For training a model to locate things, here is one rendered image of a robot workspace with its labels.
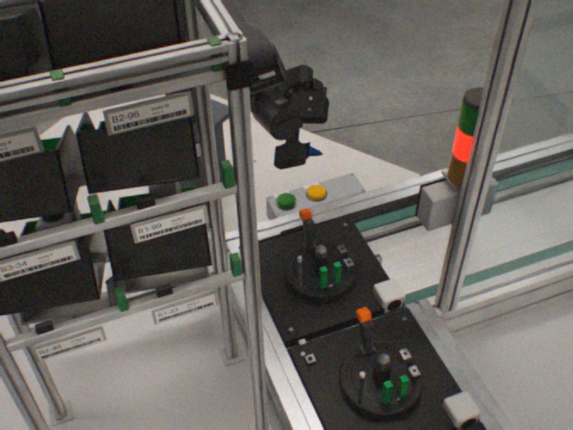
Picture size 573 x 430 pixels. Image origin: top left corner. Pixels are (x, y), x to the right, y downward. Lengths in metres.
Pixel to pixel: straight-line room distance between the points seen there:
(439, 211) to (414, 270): 0.32
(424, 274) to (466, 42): 2.55
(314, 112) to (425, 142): 2.04
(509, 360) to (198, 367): 0.59
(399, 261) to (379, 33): 2.53
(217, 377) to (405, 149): 1.97
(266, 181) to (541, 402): 0.78
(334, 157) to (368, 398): 0.76
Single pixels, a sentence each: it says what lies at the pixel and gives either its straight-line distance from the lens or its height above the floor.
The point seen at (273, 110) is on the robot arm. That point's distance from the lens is 1.13.
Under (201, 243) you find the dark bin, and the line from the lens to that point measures 0.95.
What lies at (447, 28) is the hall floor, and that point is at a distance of 4.00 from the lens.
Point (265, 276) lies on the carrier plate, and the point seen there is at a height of 0.97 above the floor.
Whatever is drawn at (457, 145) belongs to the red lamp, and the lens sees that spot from 1.12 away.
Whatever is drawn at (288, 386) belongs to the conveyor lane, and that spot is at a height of 0.95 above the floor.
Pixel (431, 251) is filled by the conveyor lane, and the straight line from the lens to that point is 1.52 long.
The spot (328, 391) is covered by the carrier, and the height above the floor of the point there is 0.97.
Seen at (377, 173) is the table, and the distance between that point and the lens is 1.76.
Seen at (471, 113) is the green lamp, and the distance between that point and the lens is 1.07.
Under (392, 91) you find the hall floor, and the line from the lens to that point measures 3.49.
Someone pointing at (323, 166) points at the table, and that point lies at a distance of 1.77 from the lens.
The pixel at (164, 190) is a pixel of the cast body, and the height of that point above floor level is 1.25.
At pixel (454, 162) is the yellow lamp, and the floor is 1.30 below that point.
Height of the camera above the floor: 2.04
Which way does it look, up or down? 46 degrees down
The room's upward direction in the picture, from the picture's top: 1 degrees counter-clockwise
